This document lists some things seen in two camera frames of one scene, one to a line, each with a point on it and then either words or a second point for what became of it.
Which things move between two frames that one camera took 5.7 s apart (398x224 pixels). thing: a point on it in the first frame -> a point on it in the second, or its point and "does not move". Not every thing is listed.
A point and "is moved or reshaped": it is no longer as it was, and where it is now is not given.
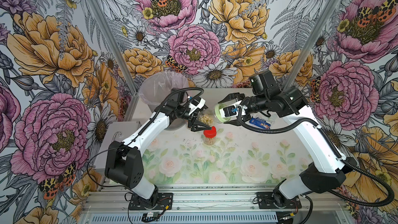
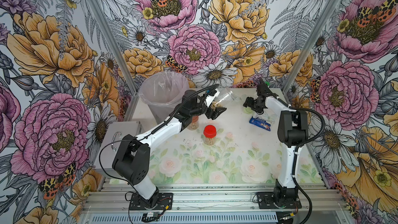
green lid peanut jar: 208,117 -> 223,96
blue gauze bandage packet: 260,123 does not move
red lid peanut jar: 210,136 does not move
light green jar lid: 218,107 is moved or reshaped
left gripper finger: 197,104 -> 209,99
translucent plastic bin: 155,88 does not move
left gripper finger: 198,126 -> 213,114
